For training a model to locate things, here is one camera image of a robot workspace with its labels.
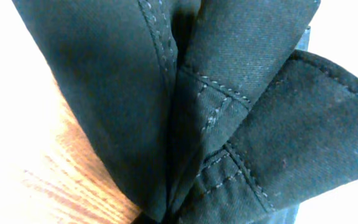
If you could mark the light blue denim shorts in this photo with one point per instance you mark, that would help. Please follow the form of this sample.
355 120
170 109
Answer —
303 39

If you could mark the black shorts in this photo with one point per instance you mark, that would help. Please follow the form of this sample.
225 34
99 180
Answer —
203 111

